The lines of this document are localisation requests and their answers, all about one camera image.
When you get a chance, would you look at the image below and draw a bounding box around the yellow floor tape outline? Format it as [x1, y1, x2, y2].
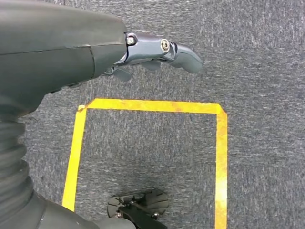
[62, 98, 228, 229]

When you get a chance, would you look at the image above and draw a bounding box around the black robot left foot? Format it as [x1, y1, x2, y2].
[106, 188, 170, 229]

